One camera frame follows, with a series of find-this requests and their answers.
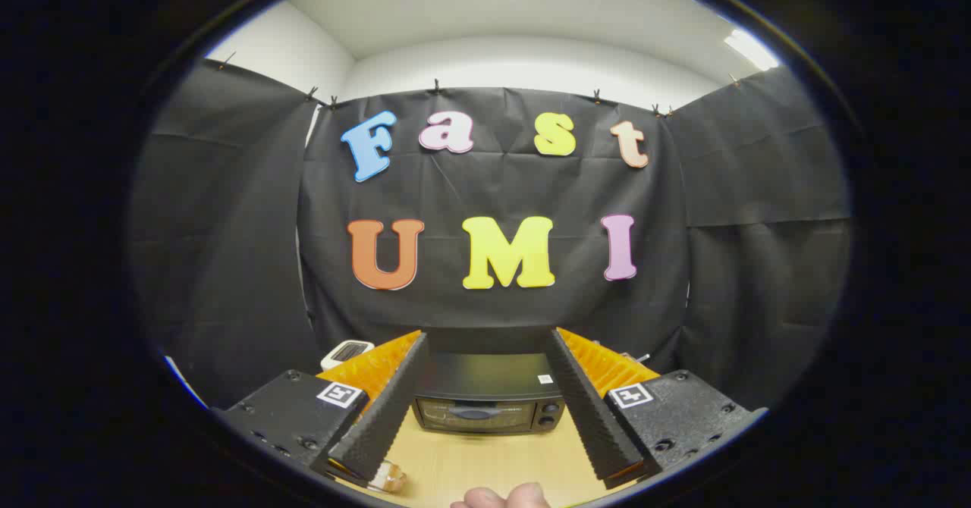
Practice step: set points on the small clear glossy object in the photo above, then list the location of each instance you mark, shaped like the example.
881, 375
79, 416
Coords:
388, 478

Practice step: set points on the black toaster oven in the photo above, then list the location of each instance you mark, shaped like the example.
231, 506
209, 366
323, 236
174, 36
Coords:
485, 387

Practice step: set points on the small ceiling light panel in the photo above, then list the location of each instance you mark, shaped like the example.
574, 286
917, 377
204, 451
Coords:
751, 49

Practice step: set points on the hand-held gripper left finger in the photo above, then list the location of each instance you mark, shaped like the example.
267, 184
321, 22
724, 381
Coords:
383, 409

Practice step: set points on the white bread toaster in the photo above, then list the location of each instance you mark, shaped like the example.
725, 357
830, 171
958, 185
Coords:
347, 352

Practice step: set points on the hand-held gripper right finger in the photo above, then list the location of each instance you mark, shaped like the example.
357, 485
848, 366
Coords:
588, 409

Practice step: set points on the row of black cloth clips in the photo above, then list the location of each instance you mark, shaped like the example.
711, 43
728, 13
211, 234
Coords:
436, 85

